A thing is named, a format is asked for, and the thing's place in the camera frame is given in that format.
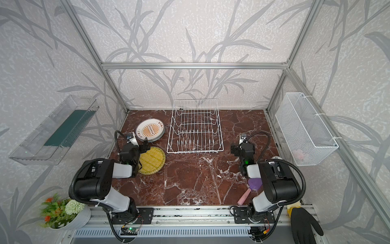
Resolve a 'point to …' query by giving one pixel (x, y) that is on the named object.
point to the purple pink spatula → (254, 184)
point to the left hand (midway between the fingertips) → (139, 138)
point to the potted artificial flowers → (60, 213)
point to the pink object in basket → (298, 153)
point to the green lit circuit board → (129, 231)
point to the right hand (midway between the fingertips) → (242, 141)
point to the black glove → (301, 222)
